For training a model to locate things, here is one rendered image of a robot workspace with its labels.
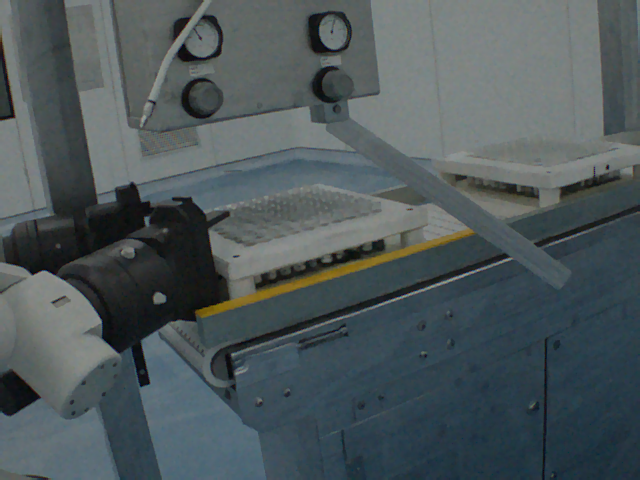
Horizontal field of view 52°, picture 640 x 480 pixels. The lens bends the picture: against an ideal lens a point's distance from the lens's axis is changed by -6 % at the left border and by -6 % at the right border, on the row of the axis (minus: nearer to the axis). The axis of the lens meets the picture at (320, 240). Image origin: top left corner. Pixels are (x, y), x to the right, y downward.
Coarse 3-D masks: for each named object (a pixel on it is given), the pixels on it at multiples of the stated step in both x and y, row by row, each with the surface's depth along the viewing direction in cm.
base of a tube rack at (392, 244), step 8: (384, 240) 83; (392, 240) 83; (392, 248) 80; (400, 248) 79; (360, 256) 78; (368, 256) 78; (376, 256) 78; (320, 264) 77; (336, 264) 77; (344, 264) 76; (312, 272) 75; (320, 272) 75; (224, 280) 76; (264, 280) 74; (280, 280) 74; (288, 280) 73; (296, 280) 73; (224, 288) 73; (256, 288) 72; (264, 288) 72; (224, 296) 71
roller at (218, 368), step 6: (222, 348) 67; (228, 348) 67; (216, 354) 66; (222, 354) 66; (216, 360) 66; (222, 360) 66; (228, 360) 66; (210, 366) 66; (216, 366) 66; (222, 366) 66; (228, 366) 66; (216, 372) 66; (222, 372) 66; (228, 372) 67; (222, 378) 67; (228, 378) 67
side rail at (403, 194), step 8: (608, 136) 129; (616, 136) 130; (624, 136) 131; (632, 136) 133; (632, 144) 133; (456, 176) 111; (464, 176) 111; (376, 192) 104; (384, 192) 104; (392, 192) 105; (400, 192) 106; (408, 192) 106; (416, 192) 107; (400, 200) 106; (408, 200) 107; (416, 200) 107; (424, 200) 108
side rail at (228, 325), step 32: (608, 192) 89; (512, 224) 81; (544, 224) 84; (576, 224) 87; (416, 256) 74; (448, 256) 77; (480, 256) 79; (320, 288) 69; (352, 288) 71; (384, 288) 73; (224, 320) 64; (256, 320) 66; (288, 320) 68
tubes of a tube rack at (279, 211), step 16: (304, 192) 88; (224, 208) 85; (240, 208) 85; (256, 208) 83; (272, 208) 82; (288, 208) 81; (304, 208) 81; (320, 208) 79; (336, 208) 78; (240, 224) 76; (256, 224) 77; (272, 224) 75
